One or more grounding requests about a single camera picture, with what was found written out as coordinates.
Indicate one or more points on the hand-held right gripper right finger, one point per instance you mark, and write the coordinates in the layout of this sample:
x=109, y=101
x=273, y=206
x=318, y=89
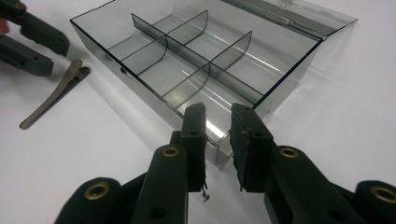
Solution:
x=280, y=183

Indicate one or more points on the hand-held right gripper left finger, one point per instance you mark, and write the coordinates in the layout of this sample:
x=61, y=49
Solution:
x=165, y=186

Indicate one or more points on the dark metal hair clip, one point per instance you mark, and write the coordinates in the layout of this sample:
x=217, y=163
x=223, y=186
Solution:
x=59, y=90

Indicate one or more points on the clear plastic compartment box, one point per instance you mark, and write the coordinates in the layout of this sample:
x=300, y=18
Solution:
x=186, y=68

